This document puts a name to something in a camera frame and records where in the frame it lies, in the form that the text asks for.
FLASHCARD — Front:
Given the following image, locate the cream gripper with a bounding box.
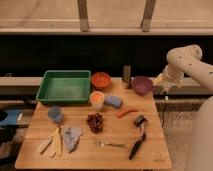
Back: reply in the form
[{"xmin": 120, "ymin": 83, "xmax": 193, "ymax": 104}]
[{"xmin": 153, "ymin": 73, "xmax": 174, "ymax": 93}]

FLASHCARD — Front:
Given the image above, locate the black dish brush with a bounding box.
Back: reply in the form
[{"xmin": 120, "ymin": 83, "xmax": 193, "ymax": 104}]
[{"xmin": 129, "ymin": 115, "xmax": 147, "ymax": 160}]

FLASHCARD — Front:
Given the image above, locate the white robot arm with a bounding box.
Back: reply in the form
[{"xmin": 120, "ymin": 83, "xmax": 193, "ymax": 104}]
[{"xmin": 154, "ymin": 45, "xmax": 213, "ymax": 171}]

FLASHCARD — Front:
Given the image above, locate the green plastic tray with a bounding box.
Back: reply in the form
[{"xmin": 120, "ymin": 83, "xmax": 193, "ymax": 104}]
[{"xmin": 36, "ymin": 70, "xmax": 91, "ymax": 104}]

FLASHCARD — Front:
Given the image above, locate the purple bowl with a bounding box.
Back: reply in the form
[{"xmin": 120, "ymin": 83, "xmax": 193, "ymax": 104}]
[{"xmin": 132, "ymin": 76, "xmax": 153, "ymax": 95}]

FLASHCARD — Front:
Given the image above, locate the blue sponge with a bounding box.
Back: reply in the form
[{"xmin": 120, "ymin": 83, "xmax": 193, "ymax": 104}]
[{"xmin": 105, "ymin": 96, "xmax": 122, "ymax": 108}]

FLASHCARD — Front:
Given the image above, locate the orange carrot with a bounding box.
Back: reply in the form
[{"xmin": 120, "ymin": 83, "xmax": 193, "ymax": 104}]
[{"xmin": 116, "ymin": 108, "xmax": 138, "ymax": 118}]

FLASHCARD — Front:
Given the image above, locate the orange bowl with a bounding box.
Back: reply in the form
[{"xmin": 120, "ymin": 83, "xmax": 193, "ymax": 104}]
[{"xmin": 91, "ymin": 72, "xmax": 111, "ymax": 90}]

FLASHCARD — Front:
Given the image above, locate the wooden table top board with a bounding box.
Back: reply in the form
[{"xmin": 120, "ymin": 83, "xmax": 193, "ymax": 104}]
[{"xmin": 15, "ymin": 78, "xmax": 172, "ymax": 169}]

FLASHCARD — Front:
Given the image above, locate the orange filled cup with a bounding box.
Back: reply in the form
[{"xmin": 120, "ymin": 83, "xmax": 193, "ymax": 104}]
[{"xmin": 90, "ymin": 91, "xmax": 105, "ymax": 111}]

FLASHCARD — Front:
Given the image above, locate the bunch of red grapes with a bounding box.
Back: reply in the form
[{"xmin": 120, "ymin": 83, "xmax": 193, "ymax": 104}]
[{"xmin": 87, "ymin": 113, "xmax": 103, "ymax": 133}]

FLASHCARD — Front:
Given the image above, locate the silver fork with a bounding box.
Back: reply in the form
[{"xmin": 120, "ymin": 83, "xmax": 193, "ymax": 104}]
[{"xmin": 95, "ymin": 141, "xmax": 126, "ymax": 148}]

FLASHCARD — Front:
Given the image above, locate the blue cup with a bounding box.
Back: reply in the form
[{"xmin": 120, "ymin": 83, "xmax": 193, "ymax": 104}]
[{"xmin": 48, "ymin": 106, "xmax": 62, "ymax": 123}]

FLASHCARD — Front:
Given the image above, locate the blue object at left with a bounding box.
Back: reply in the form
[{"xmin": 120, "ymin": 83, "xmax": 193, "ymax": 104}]
[{"xmin": 0, "ymin": 110, "xmax": 21, "ymax": 126}]

